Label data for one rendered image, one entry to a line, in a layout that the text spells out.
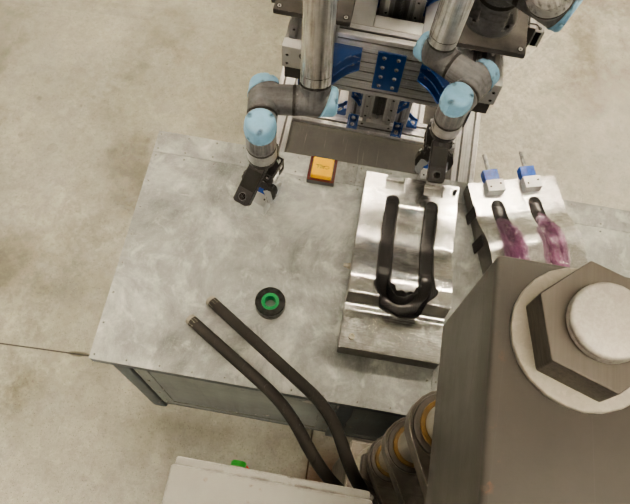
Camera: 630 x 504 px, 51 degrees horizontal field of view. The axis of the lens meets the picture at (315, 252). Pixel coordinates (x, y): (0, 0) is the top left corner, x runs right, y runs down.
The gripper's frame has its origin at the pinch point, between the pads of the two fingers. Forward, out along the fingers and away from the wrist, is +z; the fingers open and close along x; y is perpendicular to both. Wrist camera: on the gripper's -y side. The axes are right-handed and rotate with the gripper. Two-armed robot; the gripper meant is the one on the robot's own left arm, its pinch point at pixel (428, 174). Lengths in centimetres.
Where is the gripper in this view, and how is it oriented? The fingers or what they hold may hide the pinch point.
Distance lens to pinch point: 193.2
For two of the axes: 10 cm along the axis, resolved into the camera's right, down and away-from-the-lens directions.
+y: 1.3, -9.1, 3.9
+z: -0.4, 3.9, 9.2
